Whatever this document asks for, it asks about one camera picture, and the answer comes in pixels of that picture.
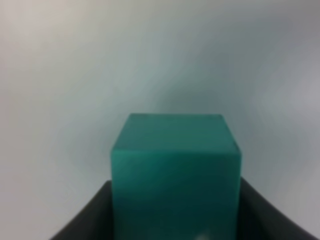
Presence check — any green block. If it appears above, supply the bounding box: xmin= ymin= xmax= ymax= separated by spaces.
xmin=110 ymin=113 xmax=242 ymax=240

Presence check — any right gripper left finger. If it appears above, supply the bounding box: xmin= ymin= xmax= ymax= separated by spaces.
xmin=52 ymin=180 xmax=113 ymax=240

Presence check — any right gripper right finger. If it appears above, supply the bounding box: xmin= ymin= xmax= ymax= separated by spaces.
xmin=239 ymin=178 xmax=317 ymax=240

